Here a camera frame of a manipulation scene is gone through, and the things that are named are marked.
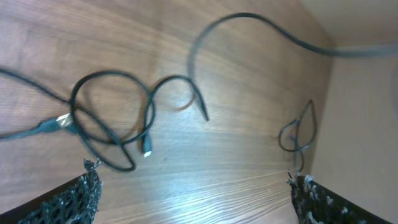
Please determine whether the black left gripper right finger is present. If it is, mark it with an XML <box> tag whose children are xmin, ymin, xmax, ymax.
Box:
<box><xmin>287</xmin><ymin>175</ymin><xmax>389</xmax><ymax>224</ymax></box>

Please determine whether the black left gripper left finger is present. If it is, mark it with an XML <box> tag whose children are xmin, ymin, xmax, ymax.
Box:
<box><xmin>1</xmin><ymin>159</ymin><xmax>103</xmax><ymax>224</ymax></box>

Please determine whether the black USB cable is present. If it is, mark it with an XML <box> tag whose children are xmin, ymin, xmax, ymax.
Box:
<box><xmin>142</xmin><ymin>12</ymin><xmax>398</xmax><ymax>158</ymax></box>
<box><xmin>277</xmin><ymin>99</ymin><xmax>318</xmax><ymax>174</ymax></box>
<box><xmin>0</xmin><ymin>67</ymin><xmax>157</xmax><ymax>173</ymax></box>

